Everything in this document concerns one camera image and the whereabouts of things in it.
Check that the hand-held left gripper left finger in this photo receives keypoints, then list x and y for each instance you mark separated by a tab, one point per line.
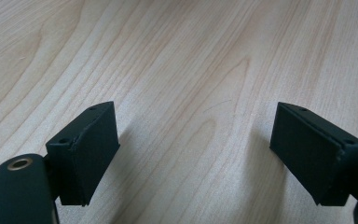
87	155

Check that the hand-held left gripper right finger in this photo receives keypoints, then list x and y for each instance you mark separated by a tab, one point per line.
313	155

